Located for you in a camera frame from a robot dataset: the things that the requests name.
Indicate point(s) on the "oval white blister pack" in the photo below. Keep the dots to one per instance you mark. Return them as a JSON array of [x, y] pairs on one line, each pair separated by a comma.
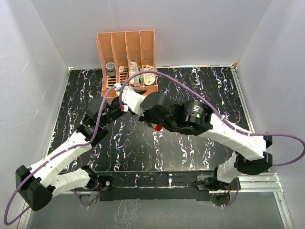
[[148, 78]]

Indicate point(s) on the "orange plastic desk organizer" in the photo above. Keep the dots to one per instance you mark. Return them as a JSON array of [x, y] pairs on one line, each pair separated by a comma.
[[121, 48]]

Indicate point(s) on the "small white card box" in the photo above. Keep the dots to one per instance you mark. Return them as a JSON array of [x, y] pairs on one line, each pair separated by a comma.
[[121, 69]]

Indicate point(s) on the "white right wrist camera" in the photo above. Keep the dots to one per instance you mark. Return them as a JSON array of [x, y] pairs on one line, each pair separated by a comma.
[[133, 101]]

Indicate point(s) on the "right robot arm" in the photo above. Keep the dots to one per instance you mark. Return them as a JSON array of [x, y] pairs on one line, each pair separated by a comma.
[[196, 118]]

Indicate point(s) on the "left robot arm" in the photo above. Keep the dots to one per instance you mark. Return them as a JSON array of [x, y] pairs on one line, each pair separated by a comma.
[[39, 183]]

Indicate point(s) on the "grey round tin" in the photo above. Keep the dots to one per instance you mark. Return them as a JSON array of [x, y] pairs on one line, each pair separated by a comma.
[[110, 69]]

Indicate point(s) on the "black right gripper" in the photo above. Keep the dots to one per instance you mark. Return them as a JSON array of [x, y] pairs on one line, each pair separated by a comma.
[[146, 118]]

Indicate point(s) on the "white product packet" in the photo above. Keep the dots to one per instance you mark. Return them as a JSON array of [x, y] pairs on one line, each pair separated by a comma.
[[133, 69]]

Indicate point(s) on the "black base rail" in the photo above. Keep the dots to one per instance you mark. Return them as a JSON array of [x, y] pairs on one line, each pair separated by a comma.
[[161, 185]]

